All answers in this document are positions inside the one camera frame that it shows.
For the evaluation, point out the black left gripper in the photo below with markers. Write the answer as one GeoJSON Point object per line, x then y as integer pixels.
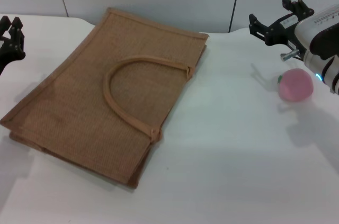
{"type": "Point", "coordinates": [5, 58]}

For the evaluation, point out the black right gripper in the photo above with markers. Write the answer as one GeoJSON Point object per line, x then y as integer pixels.
{"type": "Point", "coordinates": [284, 32]}

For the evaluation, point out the pink peach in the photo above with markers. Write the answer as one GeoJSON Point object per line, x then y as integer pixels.
{"type": "Point", "coordinates": [295, 86]}

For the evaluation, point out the brown jute handbag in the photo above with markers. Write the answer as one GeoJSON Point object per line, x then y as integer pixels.
{"type": "Point", "coordinates": [92, 89]}

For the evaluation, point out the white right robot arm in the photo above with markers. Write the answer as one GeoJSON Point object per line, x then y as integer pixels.
{"type": "Point", "coordinates": [311, 61]}

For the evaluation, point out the silver right gripper thumbscrew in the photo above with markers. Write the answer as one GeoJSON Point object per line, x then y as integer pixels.
{"type": "Point", "coordinates": [289, 55]}

